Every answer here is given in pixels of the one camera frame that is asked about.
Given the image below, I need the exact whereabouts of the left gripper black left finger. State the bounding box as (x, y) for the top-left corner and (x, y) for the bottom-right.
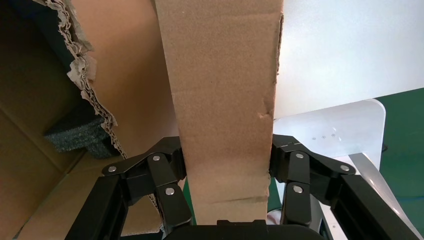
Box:
(64, 135), (193, 240)

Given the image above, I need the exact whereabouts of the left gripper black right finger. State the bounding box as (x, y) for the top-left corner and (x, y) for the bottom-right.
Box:
(268, 134), (422, 240)

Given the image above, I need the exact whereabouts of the small narrow cardboard box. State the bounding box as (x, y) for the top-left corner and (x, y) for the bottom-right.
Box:
(153, 0), (285, 227)

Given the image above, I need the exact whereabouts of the big open cardboard box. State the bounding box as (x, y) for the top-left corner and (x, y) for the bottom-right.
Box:
(0, 0), (187, 240)

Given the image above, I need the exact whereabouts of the white table foot plate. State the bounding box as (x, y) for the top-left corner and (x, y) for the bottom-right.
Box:
(272, 98), (387, 161)

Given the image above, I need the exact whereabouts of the white table leg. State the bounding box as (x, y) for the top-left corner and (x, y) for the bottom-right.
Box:
(347, 152), (424, 240)

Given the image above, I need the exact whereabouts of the black foam insert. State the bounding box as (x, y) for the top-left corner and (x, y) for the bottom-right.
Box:
(43, 100), (122, 161)

